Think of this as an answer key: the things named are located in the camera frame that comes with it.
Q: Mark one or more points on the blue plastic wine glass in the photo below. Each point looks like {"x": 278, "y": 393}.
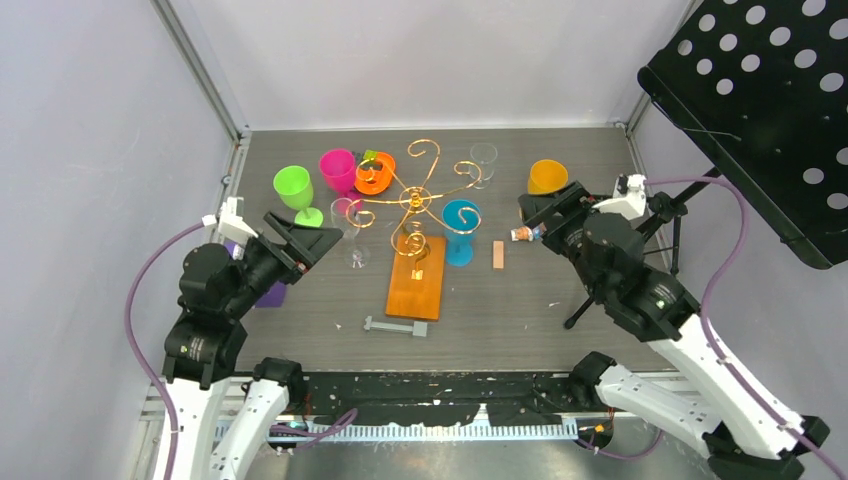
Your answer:
{"x": 461, "y": 218}

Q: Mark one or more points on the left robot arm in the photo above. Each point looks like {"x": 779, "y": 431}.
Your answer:
{"x": 201, "y": 350}

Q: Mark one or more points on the orange plastic wine glass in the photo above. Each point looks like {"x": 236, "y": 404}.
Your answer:
{"x": 546, "y": 176}

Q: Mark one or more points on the green plastic wine glass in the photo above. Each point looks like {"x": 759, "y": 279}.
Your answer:
{"x": 294, "y": 186}

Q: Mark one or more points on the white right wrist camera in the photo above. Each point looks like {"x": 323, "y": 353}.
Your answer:
{"x": 629, "y": 198}

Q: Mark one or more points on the purple box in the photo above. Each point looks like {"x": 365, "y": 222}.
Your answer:
{"x": 275, "y": 296}

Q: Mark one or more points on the grey bolt tool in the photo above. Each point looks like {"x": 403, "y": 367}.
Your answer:
{"x": 415, "y": 328}

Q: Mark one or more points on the clear wine glass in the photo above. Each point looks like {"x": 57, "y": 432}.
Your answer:
{"x": 484, "y": 155}
{"x": 345, "y": 216}

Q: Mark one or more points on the clear wine glass back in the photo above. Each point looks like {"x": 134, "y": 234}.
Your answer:
{"x": 484, "y": 155}

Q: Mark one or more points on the clear wine glass left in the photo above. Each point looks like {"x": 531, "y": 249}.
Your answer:
{"x": 345, "y": 216}

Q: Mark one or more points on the small wooden block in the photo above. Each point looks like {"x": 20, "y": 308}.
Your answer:
{"x": 498, "y": 255}

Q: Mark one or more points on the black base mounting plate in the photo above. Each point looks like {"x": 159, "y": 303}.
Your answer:
{"x": 442, "y": 399}

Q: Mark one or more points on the pink plastic wine glass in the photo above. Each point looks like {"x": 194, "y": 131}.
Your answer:
{"x": 338, "y": 167}

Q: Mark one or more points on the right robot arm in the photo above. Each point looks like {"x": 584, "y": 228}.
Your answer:
{"x": 735, "y": 424}

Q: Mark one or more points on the black perforated music stand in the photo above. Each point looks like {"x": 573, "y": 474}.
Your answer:
{"x": 760, "y": 87}

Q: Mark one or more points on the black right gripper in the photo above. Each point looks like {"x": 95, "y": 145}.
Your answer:
{"x": 535, "y": 208}

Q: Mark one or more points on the orange plastic bowl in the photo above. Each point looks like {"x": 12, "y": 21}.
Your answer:
{"x": 374, "y": 177}

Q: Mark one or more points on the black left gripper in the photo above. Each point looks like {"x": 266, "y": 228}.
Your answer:
{"x": 317, "y": 240}

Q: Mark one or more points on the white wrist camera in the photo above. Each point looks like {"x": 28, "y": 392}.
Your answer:
{"x": 629, "y": 198}
{"x": 228, "y": 224}

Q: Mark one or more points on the gold wire wine glass rack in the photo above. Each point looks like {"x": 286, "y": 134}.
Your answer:
{"x": 416, "y": 282}

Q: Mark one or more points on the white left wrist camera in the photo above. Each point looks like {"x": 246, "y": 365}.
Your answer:
{"x": 228, "y": 224}

